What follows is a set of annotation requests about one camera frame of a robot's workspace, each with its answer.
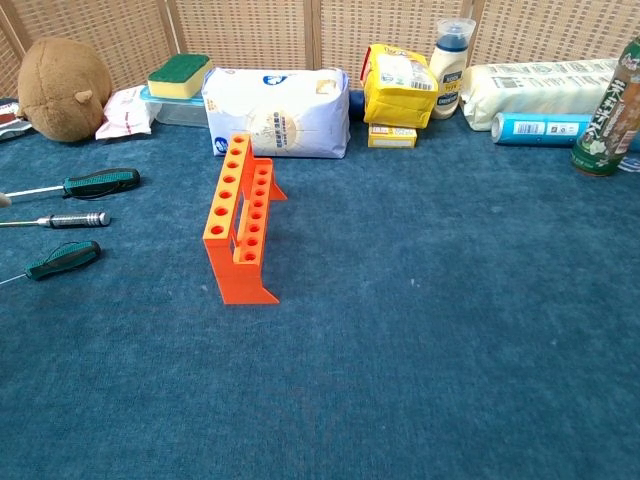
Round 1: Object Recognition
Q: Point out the orange test tube rack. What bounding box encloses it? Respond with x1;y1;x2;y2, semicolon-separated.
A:
202;133;289;306

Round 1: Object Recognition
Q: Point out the small yellow box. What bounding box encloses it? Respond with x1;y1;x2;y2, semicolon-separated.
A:
367;122;419;149

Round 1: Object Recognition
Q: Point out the clear plastic container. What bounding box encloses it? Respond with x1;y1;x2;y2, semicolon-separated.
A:
139;84;210;129

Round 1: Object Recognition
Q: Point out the brown plush toy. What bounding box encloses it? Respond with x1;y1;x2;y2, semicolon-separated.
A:
17;37;114;144

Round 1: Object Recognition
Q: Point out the blue carpet table cover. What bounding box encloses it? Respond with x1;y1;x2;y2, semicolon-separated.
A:
0;97;640;480

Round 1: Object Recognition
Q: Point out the silver metal handle screwdriver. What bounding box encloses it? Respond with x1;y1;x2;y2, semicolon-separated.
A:
0;211;112;230

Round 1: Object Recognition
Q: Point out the mayonnaise squeeze bottle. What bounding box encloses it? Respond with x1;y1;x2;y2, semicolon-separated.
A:
428;18;477;121

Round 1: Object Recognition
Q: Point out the long white paper pack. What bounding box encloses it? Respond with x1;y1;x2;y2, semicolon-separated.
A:
458;58;621;133

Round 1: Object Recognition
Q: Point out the small green black screwdriver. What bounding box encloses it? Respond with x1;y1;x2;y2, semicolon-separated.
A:
0;240;102;287

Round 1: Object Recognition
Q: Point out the green tea bottle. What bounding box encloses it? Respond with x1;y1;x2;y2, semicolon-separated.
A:
570;35;640;177

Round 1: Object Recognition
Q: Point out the white snack packet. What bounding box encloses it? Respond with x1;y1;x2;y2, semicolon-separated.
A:
0;98;32;143

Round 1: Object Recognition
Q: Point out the yellow green sponge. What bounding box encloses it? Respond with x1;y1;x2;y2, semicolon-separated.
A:
147;53;212;100

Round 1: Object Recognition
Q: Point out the light blue cylindrical can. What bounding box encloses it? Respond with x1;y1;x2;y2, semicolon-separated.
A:
490;112;594;148

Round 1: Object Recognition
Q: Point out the woven folding screen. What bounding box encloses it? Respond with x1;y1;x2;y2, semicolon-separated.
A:
0;0;640;101

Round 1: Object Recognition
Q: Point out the pink wet wipes pack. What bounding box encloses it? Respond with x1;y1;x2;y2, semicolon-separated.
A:
94;84;156;140

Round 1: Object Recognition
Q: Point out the yellow biscuit bag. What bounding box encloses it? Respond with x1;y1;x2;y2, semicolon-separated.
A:
362;43;440;130

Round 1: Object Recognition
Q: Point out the large green black screwdriver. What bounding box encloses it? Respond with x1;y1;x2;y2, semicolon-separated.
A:
2;167;142;201

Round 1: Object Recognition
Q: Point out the white flour bag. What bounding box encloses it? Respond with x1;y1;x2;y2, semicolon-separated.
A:
201;67;352;160

